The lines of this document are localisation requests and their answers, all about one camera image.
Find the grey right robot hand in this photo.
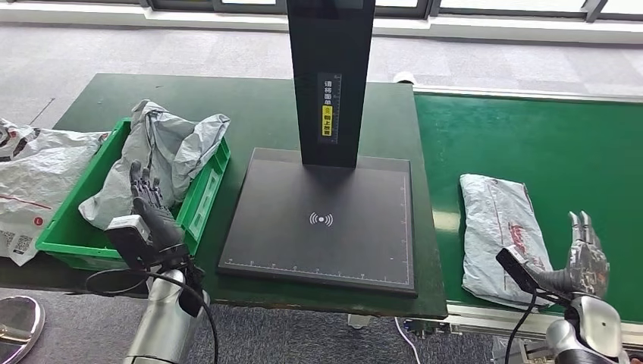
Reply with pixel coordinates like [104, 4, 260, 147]
[532, 211, 610, 300]

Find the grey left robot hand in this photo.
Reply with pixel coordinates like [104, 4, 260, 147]
[129, 160, 184, 253]

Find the grey parcel with red print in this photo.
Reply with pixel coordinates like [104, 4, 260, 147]
[460, 174, 556, 310]

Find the green conveyor belt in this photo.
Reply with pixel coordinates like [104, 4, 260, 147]
[414, 94, 643, 322]

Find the black inbound scanning machine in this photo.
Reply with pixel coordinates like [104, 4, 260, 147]
[217, 0, 418, 298]

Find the green plastic crate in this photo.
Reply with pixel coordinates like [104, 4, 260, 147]
[36, 118, 232, 272]

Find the large white printed bag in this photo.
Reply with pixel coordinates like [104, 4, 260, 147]
[0, 118, 111, 267]

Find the dark green table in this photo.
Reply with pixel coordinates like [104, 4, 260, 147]
[0, 73, 449, 320]

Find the round chrome disc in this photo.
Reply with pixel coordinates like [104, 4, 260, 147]
[0, 296, 46, 364]

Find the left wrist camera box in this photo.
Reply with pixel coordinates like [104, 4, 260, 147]
[104, 215, 154, 270]

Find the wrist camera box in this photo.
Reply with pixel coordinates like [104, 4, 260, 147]
[104, 215, 154, 270]
[495, 246, 541, 295]

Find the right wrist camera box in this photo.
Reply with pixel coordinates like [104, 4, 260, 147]
[495, 246, 541, 295]

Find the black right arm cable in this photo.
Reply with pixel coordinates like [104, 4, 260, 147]
[503, 291, 538, 364]

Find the aluminium conveyor frame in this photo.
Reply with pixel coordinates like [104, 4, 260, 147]
[412, 85, 643, 347]

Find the thin white cable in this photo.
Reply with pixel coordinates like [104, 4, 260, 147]
[394, 317, 422, 364]

